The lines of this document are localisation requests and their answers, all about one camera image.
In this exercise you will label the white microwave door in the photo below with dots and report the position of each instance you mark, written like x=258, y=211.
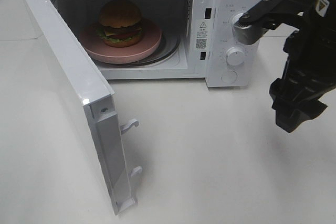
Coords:
x=88, y=100

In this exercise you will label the burger with lettuce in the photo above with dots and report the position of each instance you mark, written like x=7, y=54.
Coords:
x=119, y=24

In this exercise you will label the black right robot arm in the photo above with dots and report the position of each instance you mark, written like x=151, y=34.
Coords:
x=272, y=20

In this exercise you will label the upper white microwave knob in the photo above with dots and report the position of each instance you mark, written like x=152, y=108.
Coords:
x=235, y=20

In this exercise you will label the pink round plate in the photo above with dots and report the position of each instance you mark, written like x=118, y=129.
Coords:
x=98, y=50

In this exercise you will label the glass microwave turntable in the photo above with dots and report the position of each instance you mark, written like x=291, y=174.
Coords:
x=167, y=47

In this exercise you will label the lower white microwave knob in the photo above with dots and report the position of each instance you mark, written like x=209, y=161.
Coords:
x=235, y=56

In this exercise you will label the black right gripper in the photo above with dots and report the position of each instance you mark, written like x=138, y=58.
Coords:
x=310, y=67

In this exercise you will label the white microwave knob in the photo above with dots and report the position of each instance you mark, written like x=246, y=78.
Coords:
x=235, y=56
x=235, y=20

